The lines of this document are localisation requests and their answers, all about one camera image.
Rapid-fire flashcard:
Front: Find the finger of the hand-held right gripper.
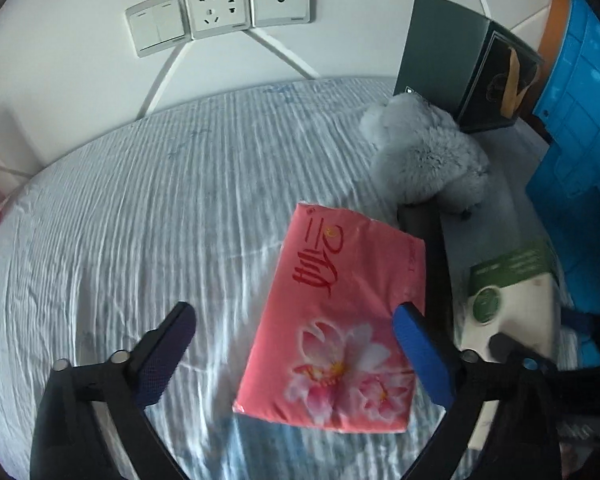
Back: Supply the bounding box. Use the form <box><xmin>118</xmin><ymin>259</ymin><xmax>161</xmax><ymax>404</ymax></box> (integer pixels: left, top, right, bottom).
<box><xmin>559</xmin><ymin>307</ymin><xmax>600</xmax><ymax>346</ymax></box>
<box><xmin>489</xmin><ymin>332</ymin><xmax>563</xmax><ymax>373</ymax></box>

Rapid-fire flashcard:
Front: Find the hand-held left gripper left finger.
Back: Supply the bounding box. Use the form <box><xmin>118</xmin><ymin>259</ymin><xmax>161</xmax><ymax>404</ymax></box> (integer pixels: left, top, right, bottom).
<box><xmin>30</xmin><ymin>301</ymin><xmax>197</xmax><ymax>480</ymax></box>

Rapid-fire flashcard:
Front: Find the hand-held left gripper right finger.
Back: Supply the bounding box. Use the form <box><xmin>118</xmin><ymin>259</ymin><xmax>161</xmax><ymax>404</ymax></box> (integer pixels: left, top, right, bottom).
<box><xmin>392</xmin><ymin>301</ymin><xmax>566</xmax><ymax>480</ymax></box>

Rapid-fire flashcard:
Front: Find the white and green box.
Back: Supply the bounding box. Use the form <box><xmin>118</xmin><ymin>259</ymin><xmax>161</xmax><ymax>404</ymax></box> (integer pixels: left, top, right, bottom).
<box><xmin>452</xmin><ymin>241</ymin><xmax>563</xmax><ymax>453</ymax></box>

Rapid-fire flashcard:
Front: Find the pink tissue packet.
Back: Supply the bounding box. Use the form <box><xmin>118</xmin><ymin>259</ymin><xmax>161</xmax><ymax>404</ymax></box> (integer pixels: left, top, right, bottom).
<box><xmin>231</xmin><ymin>202</ymin><xmax>427</xmax><ymax>434</ymax></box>

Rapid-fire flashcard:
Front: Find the blue plastic crate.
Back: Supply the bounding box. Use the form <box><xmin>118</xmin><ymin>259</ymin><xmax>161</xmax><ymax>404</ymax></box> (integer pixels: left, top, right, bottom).
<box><xmin>524</xmin><ymin>0</ymin><xmax>600</xmax><ymax>321</ymax></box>

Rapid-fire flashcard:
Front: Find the striped light blue tablecloth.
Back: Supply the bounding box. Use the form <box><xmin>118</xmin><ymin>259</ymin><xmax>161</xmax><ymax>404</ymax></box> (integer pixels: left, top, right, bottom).
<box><xmin>0</xmin><ymin>76</ymin><xmax>581</xmax><ymax>480</ymax></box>

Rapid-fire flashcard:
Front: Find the grey plush toy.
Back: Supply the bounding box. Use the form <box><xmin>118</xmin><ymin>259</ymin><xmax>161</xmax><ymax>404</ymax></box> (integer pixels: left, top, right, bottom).
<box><xmin>359</xmin><ymin>94</ymin><xmax>492</xmax><ymax>213</ymax></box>

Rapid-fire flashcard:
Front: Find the dark box with gold print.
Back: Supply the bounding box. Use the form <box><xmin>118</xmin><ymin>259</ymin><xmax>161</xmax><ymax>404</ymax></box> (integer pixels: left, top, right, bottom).
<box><xmin>393</xmin><ymin>0</ymin><xmax>546</xmax><ymax>134</ymax></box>

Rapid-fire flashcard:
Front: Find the white wall light switch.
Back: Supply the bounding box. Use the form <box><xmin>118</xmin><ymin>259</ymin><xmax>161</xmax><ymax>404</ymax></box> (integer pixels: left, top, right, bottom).
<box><xmin>125</xmin><ymin>0</ymin><xmax>188</xmax><ymax>58</ymax></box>

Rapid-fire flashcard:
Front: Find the white wall power socket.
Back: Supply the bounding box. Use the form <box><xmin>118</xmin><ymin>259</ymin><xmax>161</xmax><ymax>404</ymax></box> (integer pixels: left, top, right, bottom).
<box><xmin>182</xmin><ymin>0</ymin><xmax>253</xmax><ymax>41</ymax></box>

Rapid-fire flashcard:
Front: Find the white wall cable outlet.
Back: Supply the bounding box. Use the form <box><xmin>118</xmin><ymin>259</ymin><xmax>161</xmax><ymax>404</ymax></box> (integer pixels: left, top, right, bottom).
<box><xmin>247</xmin><ymin>0</ymin><xmax>312</xmax><ymax>28</ymax></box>

